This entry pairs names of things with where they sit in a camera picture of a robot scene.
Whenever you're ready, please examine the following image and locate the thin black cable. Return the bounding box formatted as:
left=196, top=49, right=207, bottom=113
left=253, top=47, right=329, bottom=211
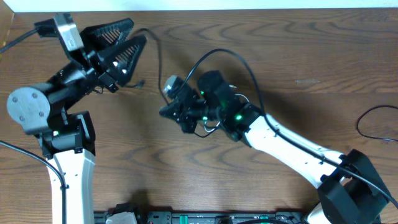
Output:
left=356, top=105, right=398, bottom=142

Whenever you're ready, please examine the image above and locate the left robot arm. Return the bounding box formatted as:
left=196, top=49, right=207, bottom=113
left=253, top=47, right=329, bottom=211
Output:
left=7, top=18, right=147, bottom=223

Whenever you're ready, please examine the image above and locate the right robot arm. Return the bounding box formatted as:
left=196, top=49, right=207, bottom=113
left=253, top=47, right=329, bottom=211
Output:
left=159, top=70, right=397, bottom=223

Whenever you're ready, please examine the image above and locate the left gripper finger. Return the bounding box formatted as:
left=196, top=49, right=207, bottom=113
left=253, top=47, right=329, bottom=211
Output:
left=80, top=18, right=134, bottom=51
left=98, top=35, right=147, bottom=86

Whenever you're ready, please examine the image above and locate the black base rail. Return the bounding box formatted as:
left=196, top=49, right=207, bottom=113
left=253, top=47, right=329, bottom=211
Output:
left=94, top=203, right=305, bottom=224

